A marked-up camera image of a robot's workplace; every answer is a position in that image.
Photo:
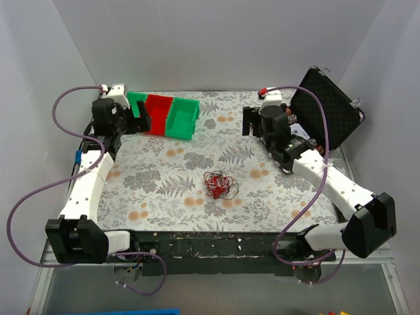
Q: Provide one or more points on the yellow red toy pieces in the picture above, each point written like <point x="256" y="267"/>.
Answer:
<point x="333" y="313"/>

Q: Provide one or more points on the floral table mat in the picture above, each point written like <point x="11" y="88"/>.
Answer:
<point x="220" y="181"/>

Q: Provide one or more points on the blue toy brick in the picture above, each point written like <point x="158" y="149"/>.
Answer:
<point x="78" y="154"/>

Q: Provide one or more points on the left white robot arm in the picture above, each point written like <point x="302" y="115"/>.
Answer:
<point x="75" y="236"/>

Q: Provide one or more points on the red plastic bin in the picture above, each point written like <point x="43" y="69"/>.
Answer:
<point x="158" y="108"/>

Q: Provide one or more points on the white card deck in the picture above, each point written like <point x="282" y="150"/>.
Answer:
<point x="297" y="130"/>

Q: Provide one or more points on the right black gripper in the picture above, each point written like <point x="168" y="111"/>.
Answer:
<point x="253" y="121"/>

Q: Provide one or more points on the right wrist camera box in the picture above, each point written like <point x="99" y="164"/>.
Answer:
<point x="271" y="98"/>

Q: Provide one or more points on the black poker chip case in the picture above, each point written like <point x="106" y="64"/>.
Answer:
<point x="324" y="111"/>

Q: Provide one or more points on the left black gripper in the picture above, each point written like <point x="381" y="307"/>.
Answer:
<point x="137" y="121"/>

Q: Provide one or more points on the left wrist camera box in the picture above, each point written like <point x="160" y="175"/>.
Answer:
<point x="118" y="93"/>

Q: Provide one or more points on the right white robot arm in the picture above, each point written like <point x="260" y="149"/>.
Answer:
<point x="370" y="218"/>

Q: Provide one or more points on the right green plastic bin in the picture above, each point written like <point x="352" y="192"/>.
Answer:
<point x="181" y="119"/>

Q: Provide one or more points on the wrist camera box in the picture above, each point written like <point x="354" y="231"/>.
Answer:
<point x="118" y="93"/>
<point x="271" y="98"/>

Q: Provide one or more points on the blue plastic bin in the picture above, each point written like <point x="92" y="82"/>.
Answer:
<point x="161" y="311"/>

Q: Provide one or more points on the black table front frame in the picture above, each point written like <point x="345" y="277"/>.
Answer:
<point x="213" y="252"/>

